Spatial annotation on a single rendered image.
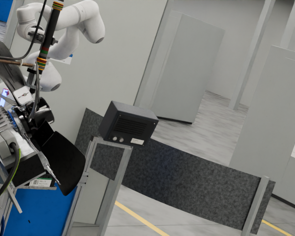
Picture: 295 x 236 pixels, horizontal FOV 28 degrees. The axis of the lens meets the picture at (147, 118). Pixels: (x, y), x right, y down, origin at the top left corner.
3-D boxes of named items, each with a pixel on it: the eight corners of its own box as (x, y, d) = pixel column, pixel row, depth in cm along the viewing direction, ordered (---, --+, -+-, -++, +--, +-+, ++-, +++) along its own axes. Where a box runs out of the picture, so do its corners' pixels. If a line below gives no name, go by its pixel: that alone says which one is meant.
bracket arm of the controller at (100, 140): (92, 142, 304) (93, 136, 304) (90, 140, 307) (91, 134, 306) (130, 149, 317) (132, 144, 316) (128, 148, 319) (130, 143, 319)
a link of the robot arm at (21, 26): (40, 19, 258) (45, 39, 261) (31, 15, 269) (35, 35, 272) (21, 24, 254) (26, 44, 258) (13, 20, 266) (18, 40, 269)
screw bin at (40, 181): (15, 187, 263) (20, 173, 262) (-3, 173, 275) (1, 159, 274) (54, 188, 279) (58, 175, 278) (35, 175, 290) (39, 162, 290)
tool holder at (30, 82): (32, 89, 239) (39, 66, 237) (18, 84, 242) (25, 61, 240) (44, 90, 247) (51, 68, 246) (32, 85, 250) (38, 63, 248)
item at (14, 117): (26, 145, 233) (31, 143, 234) (12, 115, 227) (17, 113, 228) (17, 135, 245) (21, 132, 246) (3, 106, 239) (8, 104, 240)
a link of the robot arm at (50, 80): (9, 82, 321) (46, 60, 328) (28, 109, 318) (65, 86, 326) (8, 74, 310) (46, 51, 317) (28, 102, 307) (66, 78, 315)
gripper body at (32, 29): (43, 45, 259) (51, 49, 250) (21, 39, 254) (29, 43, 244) (48, 28, 258) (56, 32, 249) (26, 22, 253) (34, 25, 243)
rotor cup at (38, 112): (32, 143, 234) (61, 128, 238) (18, 112, 228) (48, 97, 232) (22, 132, 246) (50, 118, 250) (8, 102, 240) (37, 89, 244)
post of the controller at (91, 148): (83, 171, 307) (94, 136, 304) (80, 169, 309) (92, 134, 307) (87, 172, 308) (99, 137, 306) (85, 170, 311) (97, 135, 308)
